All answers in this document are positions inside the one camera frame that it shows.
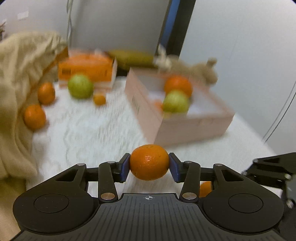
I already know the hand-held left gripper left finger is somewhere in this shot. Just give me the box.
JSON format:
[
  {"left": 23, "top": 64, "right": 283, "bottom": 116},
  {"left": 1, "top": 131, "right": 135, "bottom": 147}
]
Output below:
[{"left": 50, "top": 153, "right": 130, "bottom": 202}]

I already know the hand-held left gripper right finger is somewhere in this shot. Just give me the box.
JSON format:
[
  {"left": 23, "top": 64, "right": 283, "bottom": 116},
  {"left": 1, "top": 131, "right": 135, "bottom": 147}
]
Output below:
[{"left": 168, "top": 152, "right": 249, "bottom": 202}]

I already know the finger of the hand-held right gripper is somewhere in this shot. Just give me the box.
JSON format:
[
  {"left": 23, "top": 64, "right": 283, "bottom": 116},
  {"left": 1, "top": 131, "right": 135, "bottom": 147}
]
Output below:
[
  {"left": 241, "top": 165, "right": 296, "bottom": 187},
  {"left": 253, "top": 152, "right": 296, "bottom": 173}
]

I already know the pink cardboard box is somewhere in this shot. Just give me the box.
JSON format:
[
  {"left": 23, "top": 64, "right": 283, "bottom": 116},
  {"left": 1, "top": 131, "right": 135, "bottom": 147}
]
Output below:
[{"left": 125, "top": 67, "right": 236, "bottom": 147}]

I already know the green guava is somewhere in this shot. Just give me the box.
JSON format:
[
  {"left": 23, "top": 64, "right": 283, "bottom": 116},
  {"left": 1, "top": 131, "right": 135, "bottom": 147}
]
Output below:
[
  {"left": 68, "top": 74, "right": 94, "bottom": 100},
  {"left": 162, "top": 90, "right": 190, "bottom": 114}
]

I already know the large orange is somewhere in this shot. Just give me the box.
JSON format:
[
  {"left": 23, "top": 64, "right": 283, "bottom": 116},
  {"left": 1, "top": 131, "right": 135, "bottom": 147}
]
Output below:
[{"left": 164, "top": 75, "right": 193, "bottom": 98}]

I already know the white lace tablecloth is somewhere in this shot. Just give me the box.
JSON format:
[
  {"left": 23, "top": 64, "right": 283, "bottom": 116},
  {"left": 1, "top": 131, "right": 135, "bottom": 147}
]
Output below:
[{"left": 25, "top": 76, "right": 278, "bottom": 200}]

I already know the brown plush toy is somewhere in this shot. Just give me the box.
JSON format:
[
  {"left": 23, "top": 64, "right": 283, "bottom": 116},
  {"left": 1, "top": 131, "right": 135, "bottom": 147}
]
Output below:
[{"left": 154, "top": 44, "right": 219, "bottom": 87}]

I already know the orange tissue box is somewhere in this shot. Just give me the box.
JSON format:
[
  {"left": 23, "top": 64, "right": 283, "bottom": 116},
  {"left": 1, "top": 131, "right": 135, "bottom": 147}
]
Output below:
[{"left": 58, "top": 50, "right": 118, "bottom": 90}]

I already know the orange bed sheet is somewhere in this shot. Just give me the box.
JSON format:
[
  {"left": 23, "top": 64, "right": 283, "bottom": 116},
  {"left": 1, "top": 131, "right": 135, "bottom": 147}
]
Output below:
[{"left": 42, "top": 46, "right": 68, "bottom": 72}]

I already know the black panel with blue edge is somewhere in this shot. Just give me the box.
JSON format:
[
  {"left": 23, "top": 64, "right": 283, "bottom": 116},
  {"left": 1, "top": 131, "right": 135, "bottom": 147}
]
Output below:
[{"left": 159, "top": 0, "right": 197, "bottom": 56}]

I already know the beige fleece blanket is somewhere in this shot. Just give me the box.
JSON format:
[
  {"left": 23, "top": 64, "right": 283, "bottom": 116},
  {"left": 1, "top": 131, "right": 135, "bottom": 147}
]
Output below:
[{"left": 0, "top": 31, "right": 68, "bottom": 181}]

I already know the thin wall cable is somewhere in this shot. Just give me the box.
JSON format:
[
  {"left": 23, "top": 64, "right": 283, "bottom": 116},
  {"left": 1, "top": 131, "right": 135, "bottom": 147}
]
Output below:
[{"left": 262, "top": 81, "right": 296, "bottom": 143}]

